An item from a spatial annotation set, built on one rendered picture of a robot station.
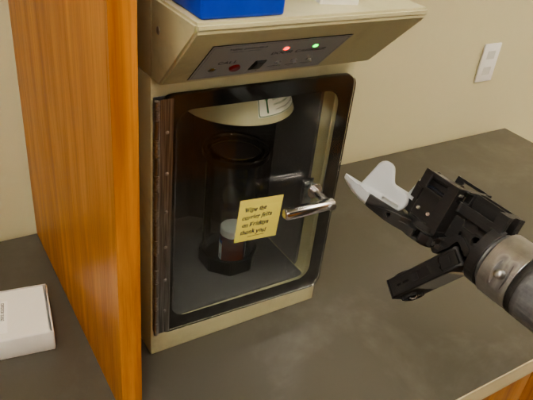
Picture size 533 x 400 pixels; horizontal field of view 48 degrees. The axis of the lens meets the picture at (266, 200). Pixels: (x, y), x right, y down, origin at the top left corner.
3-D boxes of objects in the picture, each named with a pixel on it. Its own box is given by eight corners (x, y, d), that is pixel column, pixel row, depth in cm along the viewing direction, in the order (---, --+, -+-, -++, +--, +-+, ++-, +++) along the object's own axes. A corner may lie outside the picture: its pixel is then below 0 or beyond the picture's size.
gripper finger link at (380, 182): (362, 143, 77) (425, 178, 73) (342, 183, 79) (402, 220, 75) (353, 143, 74) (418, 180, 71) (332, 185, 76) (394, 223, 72)
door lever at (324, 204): (268, 207, 92) (270, 193, 91) (319, 195, 96) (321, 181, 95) (286, 225, 88) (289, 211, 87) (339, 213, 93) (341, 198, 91)
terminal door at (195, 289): (155, 332, 95) (157, 94, 73) (315, 282, 109) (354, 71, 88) (158, 335, 94) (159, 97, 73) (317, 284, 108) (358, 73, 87)
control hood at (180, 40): (148, 78, 72) (148, -7, 67) (358, 55, 88) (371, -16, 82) (190, 117, 64) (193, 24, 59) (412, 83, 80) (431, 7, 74)
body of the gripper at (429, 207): (457, 173, 76) (536, 224, 67) (423, 231, 78) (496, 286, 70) (421, 164, 71) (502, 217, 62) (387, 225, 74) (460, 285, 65)
